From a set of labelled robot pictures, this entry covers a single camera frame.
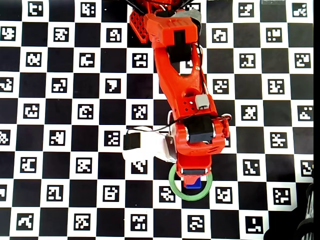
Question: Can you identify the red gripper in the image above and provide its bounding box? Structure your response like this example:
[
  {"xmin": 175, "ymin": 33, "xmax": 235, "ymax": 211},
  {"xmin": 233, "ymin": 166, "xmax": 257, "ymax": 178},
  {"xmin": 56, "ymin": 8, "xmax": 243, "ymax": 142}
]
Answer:
[{"xmin": 174, "ymin": 121, "xmax": 227, "ymax": 187}]

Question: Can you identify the red lattice robot base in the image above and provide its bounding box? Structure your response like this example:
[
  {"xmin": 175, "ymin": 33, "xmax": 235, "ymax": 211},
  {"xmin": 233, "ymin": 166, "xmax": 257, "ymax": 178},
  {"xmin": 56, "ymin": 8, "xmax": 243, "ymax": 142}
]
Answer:
[{"xmin": 128, "ymin": 9, "xmax": 151, "ymax": 44}]

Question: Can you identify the black ribbed flexible tripod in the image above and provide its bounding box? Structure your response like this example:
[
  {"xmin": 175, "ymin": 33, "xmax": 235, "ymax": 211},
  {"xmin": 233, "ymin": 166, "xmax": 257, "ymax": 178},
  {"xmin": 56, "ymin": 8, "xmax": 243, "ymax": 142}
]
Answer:
[{"xmin": 264, "ymin": 182, "xmax": 320, "ymax": 240}]

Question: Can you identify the green flat ring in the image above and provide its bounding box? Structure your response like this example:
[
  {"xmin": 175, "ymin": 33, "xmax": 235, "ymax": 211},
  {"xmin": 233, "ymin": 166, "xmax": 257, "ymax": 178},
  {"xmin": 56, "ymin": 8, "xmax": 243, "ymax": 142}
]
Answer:
[{"xmin": 168, "ymin": 164, "xmax": 214, "ymax": 202}]

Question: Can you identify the thin black camera cable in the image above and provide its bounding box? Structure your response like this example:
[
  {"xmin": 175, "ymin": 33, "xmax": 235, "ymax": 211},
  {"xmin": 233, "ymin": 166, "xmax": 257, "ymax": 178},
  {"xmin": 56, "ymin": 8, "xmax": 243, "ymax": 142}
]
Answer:
[{"xmin": 127, "ymin": 44, "xmax": 226, "ymax": 133}]

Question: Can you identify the grey duct tape patch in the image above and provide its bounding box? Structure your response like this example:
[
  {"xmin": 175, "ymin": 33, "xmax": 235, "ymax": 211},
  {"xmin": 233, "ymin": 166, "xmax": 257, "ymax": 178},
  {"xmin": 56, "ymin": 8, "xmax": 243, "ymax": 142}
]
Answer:
[{"xmin": 172, "ymin": 8, "xmax": 203, "ymax": 28}]

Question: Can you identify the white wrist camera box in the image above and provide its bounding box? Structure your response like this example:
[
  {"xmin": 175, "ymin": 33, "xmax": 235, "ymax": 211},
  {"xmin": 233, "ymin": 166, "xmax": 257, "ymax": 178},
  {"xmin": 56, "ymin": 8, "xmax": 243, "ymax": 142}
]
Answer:
[{"xmin": 121, "ymin": 128, "xmax": 178, "ymax": 164}]

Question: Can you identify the blue cube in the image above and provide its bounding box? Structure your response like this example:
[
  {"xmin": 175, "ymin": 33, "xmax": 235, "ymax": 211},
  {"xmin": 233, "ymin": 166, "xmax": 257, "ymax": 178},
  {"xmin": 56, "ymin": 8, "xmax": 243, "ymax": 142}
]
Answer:
[{"xmin": 185, "ymin": 176, "xmax": 202, "ymax": 189}]

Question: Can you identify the clear tape strip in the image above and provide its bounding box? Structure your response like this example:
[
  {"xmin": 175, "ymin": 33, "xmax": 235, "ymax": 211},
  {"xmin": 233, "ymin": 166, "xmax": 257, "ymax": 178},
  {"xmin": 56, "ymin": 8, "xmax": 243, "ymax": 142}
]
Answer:
[{"xmin": 260, "ymin": 0, "xmax": 286, "ymax": 6}]

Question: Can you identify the black white marker board mat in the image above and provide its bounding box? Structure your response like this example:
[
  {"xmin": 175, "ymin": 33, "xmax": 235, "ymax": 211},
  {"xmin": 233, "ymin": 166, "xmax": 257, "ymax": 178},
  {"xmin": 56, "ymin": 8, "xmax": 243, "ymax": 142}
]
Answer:
[{"xmin": 0, "ymin": 0, "xmax": 315, "ymax": 239}]

